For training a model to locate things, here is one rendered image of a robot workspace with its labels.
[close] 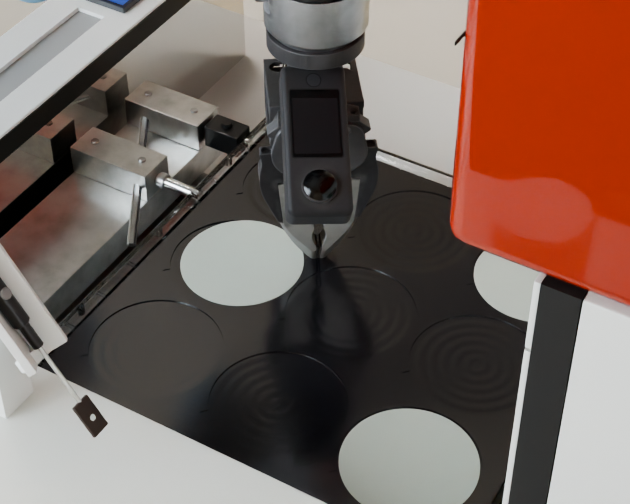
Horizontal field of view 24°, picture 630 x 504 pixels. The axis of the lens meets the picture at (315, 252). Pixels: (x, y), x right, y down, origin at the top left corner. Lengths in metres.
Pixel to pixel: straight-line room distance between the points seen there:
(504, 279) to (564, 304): 0.46
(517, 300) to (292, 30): 0.29
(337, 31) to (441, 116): 0.45
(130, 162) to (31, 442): 0.36
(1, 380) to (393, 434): 0.28
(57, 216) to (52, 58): 0.14
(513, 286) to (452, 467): 0.19
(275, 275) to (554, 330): 0.47
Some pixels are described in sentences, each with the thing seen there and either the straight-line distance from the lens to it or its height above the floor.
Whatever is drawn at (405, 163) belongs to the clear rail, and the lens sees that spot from 1.26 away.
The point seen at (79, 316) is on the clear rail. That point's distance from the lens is 1.14.
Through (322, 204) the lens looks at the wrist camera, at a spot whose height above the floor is 1.04.
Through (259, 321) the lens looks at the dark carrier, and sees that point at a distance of 1.12.
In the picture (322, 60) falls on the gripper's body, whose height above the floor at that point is 1.11.
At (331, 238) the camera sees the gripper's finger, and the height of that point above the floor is 0.93.
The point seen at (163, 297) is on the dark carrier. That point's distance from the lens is 1.15.
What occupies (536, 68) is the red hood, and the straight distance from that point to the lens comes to 0.63.
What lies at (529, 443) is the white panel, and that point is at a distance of 0.78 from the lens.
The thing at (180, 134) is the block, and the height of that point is 0.89.
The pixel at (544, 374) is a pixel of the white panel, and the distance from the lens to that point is 0.74.
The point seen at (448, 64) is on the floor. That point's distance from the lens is 2.93.
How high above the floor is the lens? 1.70
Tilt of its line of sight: 43 degrees down
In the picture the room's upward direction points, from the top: straight up
